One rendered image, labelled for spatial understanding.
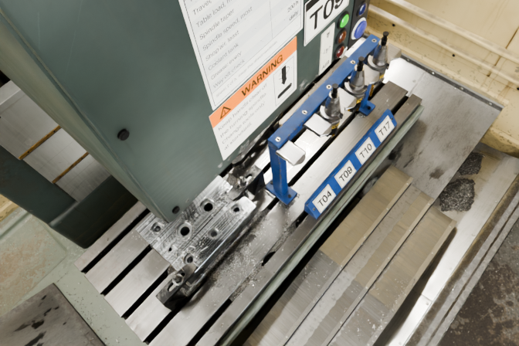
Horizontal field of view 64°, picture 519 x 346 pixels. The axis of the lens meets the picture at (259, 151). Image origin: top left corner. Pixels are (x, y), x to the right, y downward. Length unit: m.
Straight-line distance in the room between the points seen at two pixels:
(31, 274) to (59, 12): 1.65
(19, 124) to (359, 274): 1.08
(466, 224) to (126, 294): 1.18
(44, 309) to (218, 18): 1.48
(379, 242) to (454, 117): 0.56
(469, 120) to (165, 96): 1.42
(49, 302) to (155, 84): 1.44
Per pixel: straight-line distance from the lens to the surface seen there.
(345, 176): 1.36
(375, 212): 1.53
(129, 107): 0.38
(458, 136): 1.70
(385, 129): 1.47
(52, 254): 1.89
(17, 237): 2.00
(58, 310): 1.74
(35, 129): 1.23
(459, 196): 1.73
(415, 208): 1.60
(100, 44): 0.33
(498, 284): 2.40
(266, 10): 0.46
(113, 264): 1.40
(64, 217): 1.57
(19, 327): 1.74
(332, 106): 1.09
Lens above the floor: 2.15
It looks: 60 degrees down
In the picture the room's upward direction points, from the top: 9 degrees counter-clockwise
